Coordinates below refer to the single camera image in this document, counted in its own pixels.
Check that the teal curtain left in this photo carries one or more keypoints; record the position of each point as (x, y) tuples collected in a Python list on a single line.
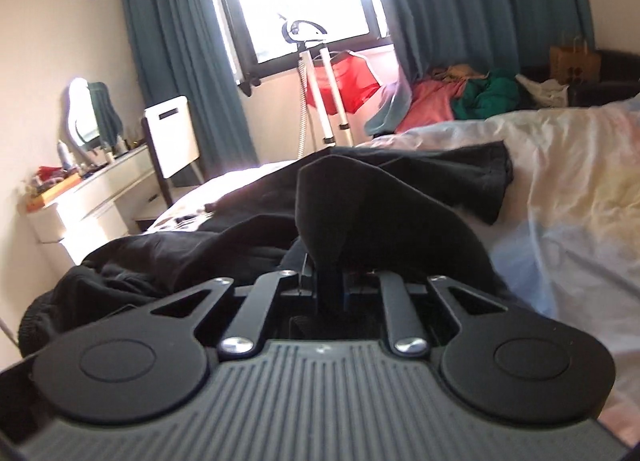
[(179, 50)]

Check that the white plastic bag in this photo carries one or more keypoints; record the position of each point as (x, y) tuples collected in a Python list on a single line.
[(547, 94)]

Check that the wavy vanity mirror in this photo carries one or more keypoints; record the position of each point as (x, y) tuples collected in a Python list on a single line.
[(92, 121)]

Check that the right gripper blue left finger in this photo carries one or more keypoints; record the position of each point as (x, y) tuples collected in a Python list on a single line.
[(267, 312)]

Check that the green clothing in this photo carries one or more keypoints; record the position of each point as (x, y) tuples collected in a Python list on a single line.
[(484, 98)]

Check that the white dressing table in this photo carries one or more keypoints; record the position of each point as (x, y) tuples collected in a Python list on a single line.
[(109, 204)]

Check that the teal curtain right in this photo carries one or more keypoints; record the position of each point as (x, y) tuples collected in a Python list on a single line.
[(485, 34)]

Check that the black armchair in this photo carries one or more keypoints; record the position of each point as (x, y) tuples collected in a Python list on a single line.
[(619, 80)]

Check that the black sweatpants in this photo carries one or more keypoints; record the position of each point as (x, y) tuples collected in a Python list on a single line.
[(359, 209)]

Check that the pastel bed duvet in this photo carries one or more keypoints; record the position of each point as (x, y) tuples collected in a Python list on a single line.
[(567, 238)]

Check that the pink clothing pile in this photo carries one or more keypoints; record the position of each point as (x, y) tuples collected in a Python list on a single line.
[(404, 107)]

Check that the white chair with black frame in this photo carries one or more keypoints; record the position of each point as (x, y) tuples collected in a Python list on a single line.
[(168, 132)]

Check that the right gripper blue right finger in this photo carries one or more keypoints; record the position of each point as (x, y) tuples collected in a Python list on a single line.
[(387, 291)]

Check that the teal curtain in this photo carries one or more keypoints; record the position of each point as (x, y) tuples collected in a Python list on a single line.
[(485, 34), (179, 50)]

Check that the brown paper bag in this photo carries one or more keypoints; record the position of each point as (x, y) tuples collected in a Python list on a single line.
[(574, 62)]

